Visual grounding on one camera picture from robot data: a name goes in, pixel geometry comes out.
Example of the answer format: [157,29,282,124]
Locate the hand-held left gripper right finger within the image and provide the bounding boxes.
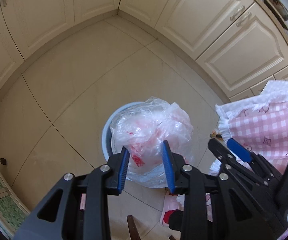
[161,140,288,240]

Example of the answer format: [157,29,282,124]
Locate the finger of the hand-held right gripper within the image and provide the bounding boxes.
[227,138,284,180]
[208,138,272,193]

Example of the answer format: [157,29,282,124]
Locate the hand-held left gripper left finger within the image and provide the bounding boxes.
[13,146,131,240]

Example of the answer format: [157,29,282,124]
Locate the light blue trash bin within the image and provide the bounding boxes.
[101,101,194,189]

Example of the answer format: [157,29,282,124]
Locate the clear plastic bag red print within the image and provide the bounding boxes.
[110,96,194,189]

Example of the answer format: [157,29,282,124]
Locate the pink slipper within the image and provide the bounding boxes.
[159,193,185,230]

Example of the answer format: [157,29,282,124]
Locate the pink checked tablecloth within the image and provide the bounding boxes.
[208,97,288,230]

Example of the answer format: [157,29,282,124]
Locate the brown wooden chair leg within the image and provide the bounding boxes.
[126,215,141,240]

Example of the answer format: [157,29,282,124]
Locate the white lace cloth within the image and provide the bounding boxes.
[255,80,288,103]

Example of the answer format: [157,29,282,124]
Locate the cream lower kitchen cabinets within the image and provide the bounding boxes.
[0,0,288,110]

